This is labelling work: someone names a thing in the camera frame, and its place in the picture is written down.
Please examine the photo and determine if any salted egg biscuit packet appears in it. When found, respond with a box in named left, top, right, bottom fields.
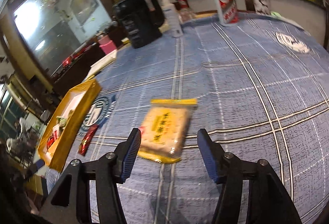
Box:
left=138, top=98, right=197, bottom=164

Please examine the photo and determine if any gold cardboard tray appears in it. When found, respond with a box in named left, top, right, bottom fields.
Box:
left=37, top=79, right=102, bottom=172

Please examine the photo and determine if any white patterned paper cup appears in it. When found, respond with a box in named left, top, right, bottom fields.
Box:
left=253, top=0, right=270, bottom=15

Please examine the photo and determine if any white red liquor bottle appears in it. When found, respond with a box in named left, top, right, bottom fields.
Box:
left=214, top=0, right=239, bottom=26

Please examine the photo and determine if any white spray bottle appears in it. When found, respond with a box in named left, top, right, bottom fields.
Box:
left=162, top=0, right=183, bottom=38

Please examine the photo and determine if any blue plaid tablecloth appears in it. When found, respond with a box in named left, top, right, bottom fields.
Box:
left=81, top=14, right=328, bottom=223

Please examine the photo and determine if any red candy packet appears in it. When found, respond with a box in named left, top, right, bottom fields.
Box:
left=78, top=124, right=98, bottom=156

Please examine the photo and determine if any pink water bottle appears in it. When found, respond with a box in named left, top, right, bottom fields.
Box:
left=98, top=35, right=117, bottom=55

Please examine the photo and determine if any black electric kettle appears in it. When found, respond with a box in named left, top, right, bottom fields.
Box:
left=113, top=0, right=165, bottom=49

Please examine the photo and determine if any white notebook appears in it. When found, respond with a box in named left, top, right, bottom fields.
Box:
left=84, top=50, right=118, bottom=81

